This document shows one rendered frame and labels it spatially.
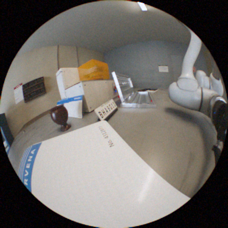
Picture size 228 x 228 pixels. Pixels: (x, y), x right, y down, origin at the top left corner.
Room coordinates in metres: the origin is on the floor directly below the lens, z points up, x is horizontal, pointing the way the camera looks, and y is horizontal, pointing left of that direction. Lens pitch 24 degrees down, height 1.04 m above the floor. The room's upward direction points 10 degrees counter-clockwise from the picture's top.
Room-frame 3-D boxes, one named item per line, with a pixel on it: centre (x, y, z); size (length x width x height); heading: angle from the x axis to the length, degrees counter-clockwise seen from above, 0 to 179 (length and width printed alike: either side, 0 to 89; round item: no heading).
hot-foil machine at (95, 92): (0.79, 0.14, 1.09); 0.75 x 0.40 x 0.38; 152
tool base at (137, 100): (0.53, -0.24, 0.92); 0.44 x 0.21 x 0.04; 152
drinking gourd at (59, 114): (0.23, 0.24, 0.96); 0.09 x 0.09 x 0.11
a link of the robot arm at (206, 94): (0.05, -0.39, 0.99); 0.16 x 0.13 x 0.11; 113
